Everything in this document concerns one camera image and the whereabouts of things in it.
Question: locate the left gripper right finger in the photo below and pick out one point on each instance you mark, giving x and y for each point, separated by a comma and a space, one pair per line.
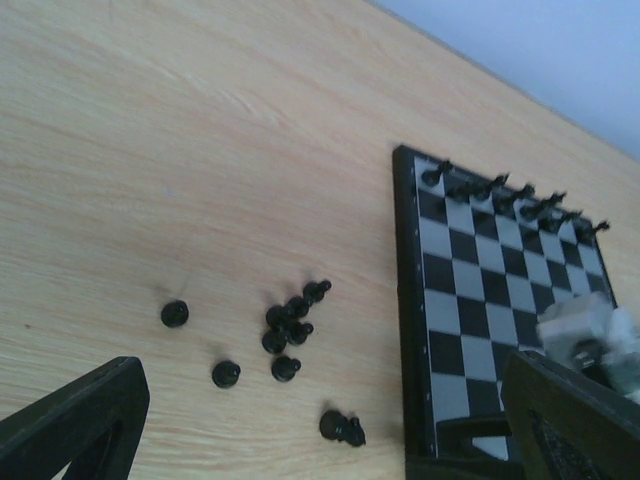
567, 426

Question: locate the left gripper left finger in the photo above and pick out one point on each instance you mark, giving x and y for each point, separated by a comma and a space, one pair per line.
87, 429

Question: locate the black chess piece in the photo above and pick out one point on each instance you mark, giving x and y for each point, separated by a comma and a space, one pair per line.
586, 232
463, 192
279, 317
533, 212
225, 374
335, 426
483, 190
174, 314
504, 204
552, 224
431, 178
285, 368
298, 307
315, 292

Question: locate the black grey chessboard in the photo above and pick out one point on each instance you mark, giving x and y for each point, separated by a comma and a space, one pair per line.
471, 285

